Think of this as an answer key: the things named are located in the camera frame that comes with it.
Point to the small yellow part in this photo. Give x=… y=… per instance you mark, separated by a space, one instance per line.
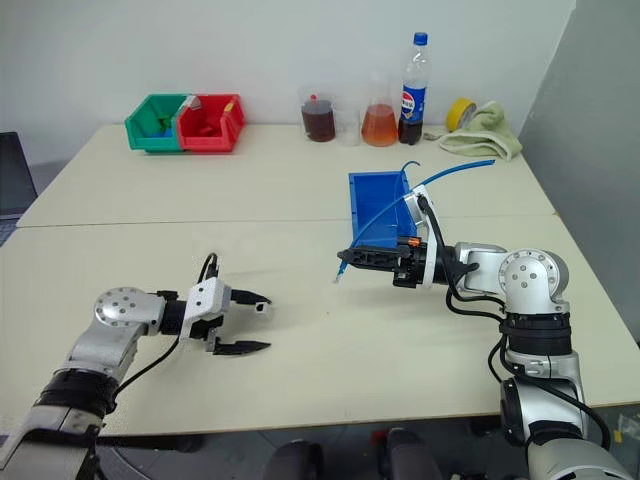
x=230 y=106

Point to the light green towel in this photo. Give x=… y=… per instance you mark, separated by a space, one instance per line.
x=482 y=137

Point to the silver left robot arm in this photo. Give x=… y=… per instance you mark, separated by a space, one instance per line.
x=120 y=311

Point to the grey laptop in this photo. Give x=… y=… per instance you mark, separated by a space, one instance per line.
x=12 y=180

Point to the red plastic bin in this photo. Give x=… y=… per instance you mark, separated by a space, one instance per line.
x=205 y=140

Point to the blue plastic bin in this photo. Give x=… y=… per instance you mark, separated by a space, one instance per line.
x=375 y=200

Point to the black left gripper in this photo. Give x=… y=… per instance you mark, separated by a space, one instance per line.
x=201 y=330

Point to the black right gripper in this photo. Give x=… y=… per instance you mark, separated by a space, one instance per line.
x=413 y=266

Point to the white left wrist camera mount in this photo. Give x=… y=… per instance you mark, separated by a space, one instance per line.
x=205 y=300

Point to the green plastic bin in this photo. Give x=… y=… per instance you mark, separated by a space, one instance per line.
x=145 y=132

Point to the flask with orange liquid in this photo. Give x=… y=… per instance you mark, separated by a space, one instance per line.
x=379 y=129

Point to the dark rounded shape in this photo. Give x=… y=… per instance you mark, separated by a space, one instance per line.
x=295 y=462
x=412 y=455

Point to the small yellow floor object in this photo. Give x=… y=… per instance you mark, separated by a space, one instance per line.
x=625 y=430

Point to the beaker with dark red liquid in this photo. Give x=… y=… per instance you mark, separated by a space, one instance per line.
x=318 y=125

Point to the yellow tape roll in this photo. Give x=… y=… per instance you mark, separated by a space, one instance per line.
x=456 y=116

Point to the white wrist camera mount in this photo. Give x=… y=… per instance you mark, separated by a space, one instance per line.
x=413 y=205
x=205 y=300

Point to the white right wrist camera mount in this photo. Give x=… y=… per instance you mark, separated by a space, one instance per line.
x=413 y=205

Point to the Pepsi cola bottle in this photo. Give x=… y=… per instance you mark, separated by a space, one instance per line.
x=413 y=102

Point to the clear plastic funnel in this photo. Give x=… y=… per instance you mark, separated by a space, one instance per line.
x=192 y=104

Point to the small empty clear beaker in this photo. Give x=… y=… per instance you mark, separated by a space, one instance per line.
x=348 y=132

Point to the small white connector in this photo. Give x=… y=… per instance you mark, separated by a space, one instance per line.
x=263 y=309

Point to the small red floor object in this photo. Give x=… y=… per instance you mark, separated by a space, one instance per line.
x=380 y=437

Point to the small blue part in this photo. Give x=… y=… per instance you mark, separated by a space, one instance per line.
x=165 y=134

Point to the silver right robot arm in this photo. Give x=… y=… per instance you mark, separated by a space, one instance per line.
x=530 y=276

